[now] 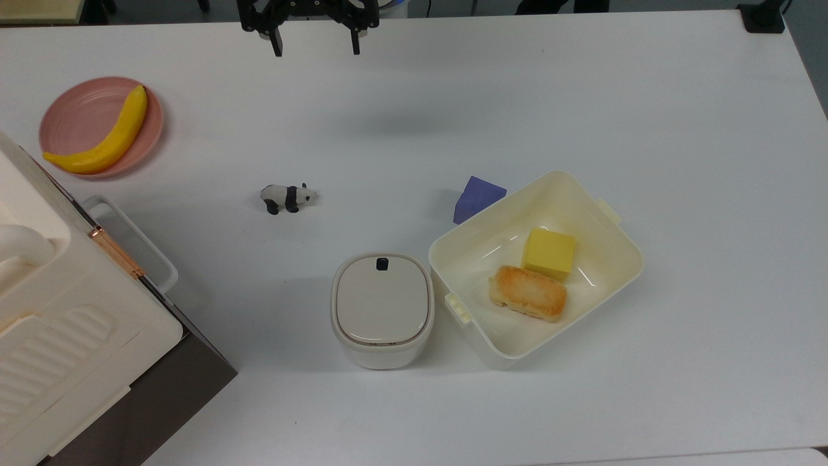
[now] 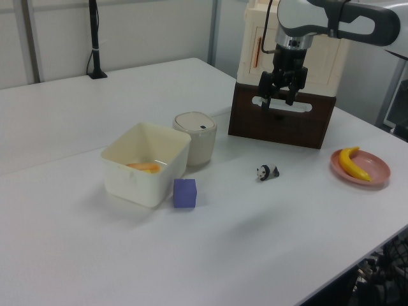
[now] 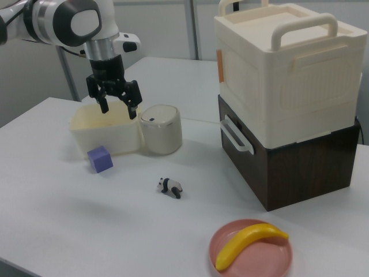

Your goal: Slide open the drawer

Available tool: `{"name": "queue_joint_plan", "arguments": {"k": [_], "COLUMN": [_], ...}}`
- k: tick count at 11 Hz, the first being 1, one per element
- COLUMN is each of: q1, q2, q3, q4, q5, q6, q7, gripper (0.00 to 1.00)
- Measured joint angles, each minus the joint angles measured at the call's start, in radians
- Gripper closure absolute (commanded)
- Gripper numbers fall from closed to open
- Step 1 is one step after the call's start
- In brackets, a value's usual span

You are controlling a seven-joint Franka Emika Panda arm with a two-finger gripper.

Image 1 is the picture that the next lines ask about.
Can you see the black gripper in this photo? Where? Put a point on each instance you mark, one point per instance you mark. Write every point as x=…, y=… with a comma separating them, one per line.
x=304, y=8

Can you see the dark wooden drawer cabinet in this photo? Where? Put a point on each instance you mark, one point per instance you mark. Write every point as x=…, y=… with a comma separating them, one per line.
x=162, y=395

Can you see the panda figurine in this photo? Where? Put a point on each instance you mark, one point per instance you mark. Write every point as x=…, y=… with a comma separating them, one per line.
x=284, y=196

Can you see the purple cube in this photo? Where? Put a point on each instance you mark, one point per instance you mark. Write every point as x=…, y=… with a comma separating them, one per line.
x=475, y=196

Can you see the yellow banana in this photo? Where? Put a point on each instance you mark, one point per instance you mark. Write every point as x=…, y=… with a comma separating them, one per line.
x=113, y=144

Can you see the pink plate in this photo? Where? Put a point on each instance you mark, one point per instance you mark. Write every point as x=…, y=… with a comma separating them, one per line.
x=84, y=120

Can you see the cream plastic bin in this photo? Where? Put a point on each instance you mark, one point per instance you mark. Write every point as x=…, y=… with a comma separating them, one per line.
x=466, y=259

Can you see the white lidded container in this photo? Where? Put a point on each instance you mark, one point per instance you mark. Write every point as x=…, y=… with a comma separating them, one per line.
x=381, y=304

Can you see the light wooden furniture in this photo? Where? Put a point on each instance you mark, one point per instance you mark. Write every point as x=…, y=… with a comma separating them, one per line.
x=39, y=10

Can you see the copper latch strip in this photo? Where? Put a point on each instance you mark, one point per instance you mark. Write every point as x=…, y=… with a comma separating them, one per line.
x=116, y=251

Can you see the yellow block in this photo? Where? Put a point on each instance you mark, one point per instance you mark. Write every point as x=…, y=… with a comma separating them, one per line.
x=548, y=254

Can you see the toasted bread piece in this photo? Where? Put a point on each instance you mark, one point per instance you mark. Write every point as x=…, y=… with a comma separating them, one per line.
x=527, y=294

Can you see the black table clamp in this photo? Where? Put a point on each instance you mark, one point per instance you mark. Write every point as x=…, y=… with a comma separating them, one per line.
x=762, y=16

